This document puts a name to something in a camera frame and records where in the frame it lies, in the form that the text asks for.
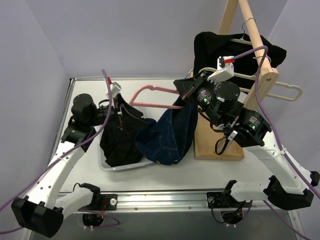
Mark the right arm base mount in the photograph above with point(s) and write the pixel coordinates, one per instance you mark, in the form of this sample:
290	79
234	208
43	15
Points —
224	200

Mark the pink hanger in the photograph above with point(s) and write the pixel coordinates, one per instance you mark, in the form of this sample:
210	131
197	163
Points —
150	100

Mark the black garment on hanger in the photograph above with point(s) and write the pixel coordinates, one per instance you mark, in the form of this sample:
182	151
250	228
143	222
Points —
208	46

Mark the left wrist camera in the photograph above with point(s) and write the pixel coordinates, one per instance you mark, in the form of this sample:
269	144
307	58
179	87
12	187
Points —
115	88

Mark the cream white hanger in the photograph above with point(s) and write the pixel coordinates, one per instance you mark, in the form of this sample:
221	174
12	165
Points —
298	89

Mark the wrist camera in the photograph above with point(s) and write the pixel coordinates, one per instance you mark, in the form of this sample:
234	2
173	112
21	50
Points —
115	88
225	70

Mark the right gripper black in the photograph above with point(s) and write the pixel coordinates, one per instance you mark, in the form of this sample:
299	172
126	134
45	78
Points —
191	87

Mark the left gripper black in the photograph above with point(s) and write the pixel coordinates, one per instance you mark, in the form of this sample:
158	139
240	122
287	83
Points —
119	114

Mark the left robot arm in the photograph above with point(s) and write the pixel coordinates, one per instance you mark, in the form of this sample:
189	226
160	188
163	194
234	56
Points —
40	210

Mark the white plastic basket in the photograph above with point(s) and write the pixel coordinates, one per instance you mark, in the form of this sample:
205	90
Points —
105	167

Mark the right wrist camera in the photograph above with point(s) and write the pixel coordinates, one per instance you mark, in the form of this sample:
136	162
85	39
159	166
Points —
225	70

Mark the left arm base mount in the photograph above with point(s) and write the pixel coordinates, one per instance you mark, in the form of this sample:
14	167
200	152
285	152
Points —
95	216

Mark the aluminium rail table edge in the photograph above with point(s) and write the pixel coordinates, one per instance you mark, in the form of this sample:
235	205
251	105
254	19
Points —
163	201

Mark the black skirt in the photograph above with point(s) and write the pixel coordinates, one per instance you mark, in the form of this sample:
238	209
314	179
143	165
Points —
118	146

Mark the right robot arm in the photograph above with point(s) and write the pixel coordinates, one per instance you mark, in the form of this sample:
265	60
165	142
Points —
212	94

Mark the blue denim skirt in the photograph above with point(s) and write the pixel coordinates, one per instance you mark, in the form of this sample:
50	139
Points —
166	141

